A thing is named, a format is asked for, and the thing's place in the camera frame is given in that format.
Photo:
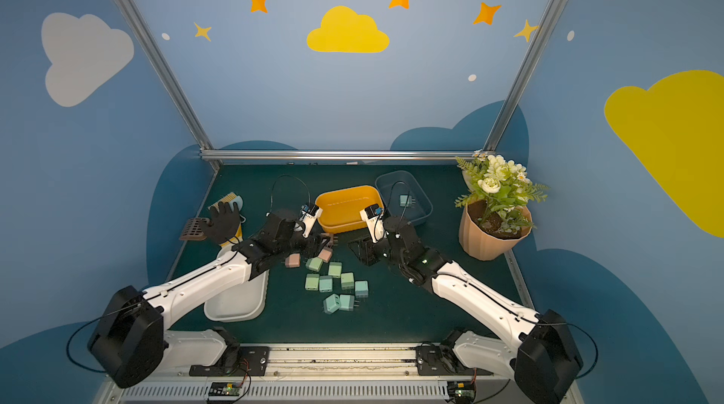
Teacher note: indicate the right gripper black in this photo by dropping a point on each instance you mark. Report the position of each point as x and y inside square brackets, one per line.
[372, 247]

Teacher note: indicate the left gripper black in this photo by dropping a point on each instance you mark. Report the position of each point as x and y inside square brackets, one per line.
[311, 240]

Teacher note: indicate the pink plug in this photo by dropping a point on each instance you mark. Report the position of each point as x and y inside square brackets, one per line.
[325, 255]
[293, 261]

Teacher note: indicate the green plug cluster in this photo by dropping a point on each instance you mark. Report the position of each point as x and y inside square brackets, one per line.
[314, 264]
[335, 269]

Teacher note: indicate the blue plug cluster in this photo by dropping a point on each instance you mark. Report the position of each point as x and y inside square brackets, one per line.
[361, 289]
[326, 284]

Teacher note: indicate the blue plug isolated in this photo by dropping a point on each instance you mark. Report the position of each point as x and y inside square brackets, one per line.
[406, 201]

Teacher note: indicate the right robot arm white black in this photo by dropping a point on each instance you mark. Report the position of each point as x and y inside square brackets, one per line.
[535, 350]

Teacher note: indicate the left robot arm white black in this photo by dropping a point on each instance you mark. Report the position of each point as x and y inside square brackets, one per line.
[129, 340]

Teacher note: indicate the yellow storage box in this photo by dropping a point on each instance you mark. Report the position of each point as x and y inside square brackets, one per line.
[341, 208]

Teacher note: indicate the blue storage box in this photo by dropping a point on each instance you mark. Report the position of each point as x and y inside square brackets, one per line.
[393, 184]

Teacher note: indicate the white storage tray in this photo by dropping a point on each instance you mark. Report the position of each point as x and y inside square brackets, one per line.
[240, 303]

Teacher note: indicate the green plug right middle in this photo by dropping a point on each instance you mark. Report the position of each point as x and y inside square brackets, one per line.
[347, 281]

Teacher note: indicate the green plug left middle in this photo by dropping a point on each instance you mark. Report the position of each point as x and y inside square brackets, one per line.
[312, 282]

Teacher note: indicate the green plug bottom right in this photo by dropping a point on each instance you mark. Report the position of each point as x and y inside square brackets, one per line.
[347, 303]

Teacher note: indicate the blue plug bottom left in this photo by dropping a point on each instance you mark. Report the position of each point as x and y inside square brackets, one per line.
[332, 304]

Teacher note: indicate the yellow blue sponge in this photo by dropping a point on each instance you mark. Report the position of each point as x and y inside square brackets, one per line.
[231, 199]

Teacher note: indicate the black rubber glove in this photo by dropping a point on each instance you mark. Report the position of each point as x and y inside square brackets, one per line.
[223, 224]

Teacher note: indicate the brown grid drain cover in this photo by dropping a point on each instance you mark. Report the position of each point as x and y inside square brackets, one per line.
[193, 229]

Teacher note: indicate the potted artificial flower plant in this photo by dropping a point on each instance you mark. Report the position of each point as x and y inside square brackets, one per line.
[495, 214]

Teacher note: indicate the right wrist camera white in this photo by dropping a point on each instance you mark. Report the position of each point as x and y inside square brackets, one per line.
[372, 216]

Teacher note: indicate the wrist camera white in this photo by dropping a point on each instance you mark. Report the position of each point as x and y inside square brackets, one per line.
[310, 214]
[372, 216]

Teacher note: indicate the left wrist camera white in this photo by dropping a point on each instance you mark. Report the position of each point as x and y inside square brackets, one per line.
[310, 214]

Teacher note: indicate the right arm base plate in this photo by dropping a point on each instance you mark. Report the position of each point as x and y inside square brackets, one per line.
[437, 360]

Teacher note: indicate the aluminium frame rail front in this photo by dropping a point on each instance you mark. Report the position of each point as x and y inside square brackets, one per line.
[310, 373]

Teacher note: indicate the aluminium frame back bar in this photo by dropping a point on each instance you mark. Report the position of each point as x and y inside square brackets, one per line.
[344, 156]

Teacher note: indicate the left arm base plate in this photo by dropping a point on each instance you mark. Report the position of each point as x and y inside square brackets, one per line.
[236, 361]

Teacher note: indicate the aluminium frame left post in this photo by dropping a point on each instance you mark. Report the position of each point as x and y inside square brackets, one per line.
[144, 36]

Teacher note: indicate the aluminium frame post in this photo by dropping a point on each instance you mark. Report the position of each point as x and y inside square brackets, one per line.
[548, 22]
[144, 36]

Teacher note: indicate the aluminium frame right post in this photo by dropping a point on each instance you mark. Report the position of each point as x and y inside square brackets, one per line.
[548, 22]

